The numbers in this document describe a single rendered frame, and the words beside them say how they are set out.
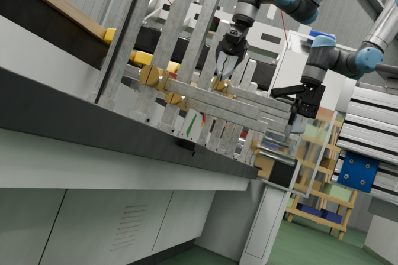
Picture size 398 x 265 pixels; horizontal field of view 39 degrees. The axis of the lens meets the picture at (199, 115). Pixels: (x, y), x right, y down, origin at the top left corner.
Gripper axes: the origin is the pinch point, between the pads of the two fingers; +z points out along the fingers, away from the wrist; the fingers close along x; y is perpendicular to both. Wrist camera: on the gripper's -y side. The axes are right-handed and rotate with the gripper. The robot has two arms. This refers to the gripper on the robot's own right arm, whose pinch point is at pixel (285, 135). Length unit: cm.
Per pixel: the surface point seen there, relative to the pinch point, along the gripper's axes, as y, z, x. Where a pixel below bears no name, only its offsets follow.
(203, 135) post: -30.7, 8.4, 19.1
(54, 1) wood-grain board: -49, -5, -80
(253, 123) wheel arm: -7.6, 1.7, -26.6
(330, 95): 3, -55, 222
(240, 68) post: -31, -24, 44
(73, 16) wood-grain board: -49, -5, -71
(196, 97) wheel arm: -20, 2, -52
